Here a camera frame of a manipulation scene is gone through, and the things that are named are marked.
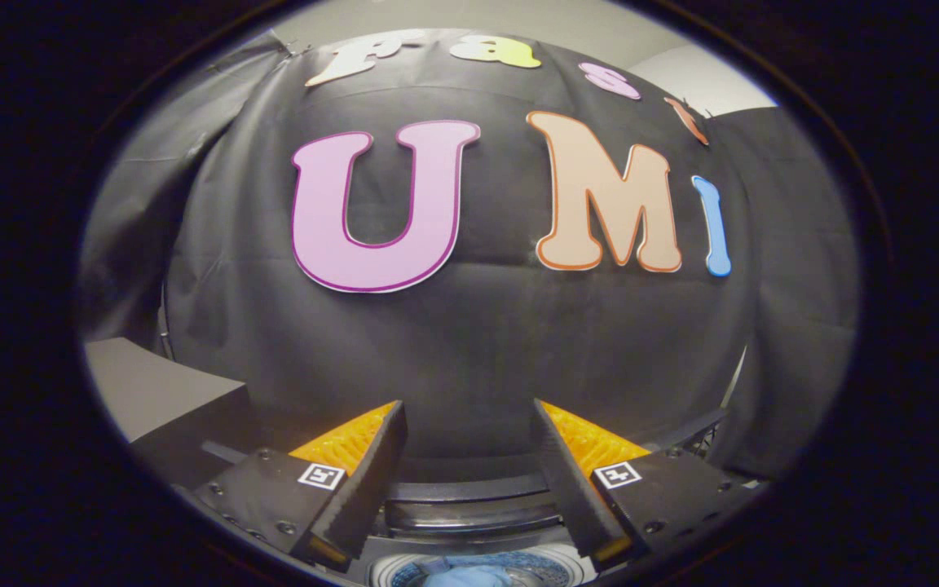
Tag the light blue garment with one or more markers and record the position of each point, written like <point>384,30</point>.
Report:
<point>465,577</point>

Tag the black backdrop cloth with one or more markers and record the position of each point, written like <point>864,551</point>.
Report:
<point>478,342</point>

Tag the grey washing machine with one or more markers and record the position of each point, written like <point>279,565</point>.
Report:
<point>469,550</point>

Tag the backdrop stand pole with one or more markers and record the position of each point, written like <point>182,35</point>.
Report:
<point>734,375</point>

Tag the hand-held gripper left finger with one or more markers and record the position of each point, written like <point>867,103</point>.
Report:
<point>363,481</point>

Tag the dark cabinet with beige door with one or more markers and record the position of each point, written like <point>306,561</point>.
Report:
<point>152,383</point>

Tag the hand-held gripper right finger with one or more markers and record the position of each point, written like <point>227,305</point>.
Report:
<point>571,481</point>

